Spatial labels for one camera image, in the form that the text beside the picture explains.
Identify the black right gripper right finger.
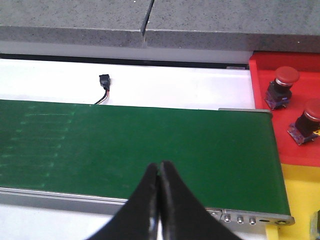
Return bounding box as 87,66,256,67
159,160,240,240

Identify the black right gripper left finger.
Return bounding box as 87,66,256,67
89,163,159,240

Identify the red mushroom push button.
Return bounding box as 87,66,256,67
264,66,300,111

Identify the green conveyor belt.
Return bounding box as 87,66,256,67
0,98,292,216

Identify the yellow plastic tray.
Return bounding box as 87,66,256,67
265,164,320,240

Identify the white conveyor side panel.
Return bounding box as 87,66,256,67
0,59,255,110

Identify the red object at edge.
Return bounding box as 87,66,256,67
249,51,320,167

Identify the grey stone countertop slab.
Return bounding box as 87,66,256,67
0,0,154,48

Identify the white cabinet panel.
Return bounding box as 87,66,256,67
0,41,253,64

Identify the black sensor with cable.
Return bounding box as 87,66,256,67
94,74,111,105

